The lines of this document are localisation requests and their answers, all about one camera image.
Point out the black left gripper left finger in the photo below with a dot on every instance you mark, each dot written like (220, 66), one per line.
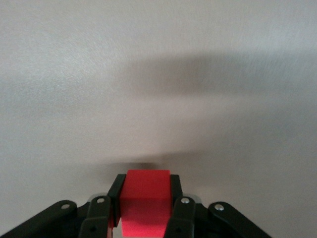
(96, 215)

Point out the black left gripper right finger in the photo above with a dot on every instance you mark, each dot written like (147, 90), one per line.
(185, 215)

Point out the red cube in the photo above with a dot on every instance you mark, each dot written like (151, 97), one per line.
(144, 200)

